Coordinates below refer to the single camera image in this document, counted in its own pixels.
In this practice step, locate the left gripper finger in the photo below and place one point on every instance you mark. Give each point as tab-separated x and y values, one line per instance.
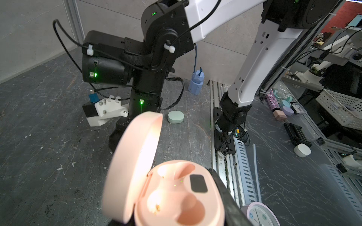
233	213

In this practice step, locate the mint green earbud case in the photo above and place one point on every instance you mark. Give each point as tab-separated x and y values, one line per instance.
175	117

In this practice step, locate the pink earbud case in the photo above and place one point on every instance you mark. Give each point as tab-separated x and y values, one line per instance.
174	193

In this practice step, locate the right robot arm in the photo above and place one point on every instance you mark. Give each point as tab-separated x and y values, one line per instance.
221	55

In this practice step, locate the white round clock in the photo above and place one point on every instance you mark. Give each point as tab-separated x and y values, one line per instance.
260	215

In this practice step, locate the white round puck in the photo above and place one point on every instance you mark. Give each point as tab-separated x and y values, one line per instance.
302	150

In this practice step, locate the black rectangular box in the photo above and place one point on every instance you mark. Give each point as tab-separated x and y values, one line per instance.
296	135

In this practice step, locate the glitter purple tube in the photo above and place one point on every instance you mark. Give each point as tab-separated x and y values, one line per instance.
272	101

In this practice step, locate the white plastic tray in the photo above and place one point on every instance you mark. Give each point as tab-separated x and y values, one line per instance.
346	110

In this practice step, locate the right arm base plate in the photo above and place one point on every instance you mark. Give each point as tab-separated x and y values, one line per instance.
223	141

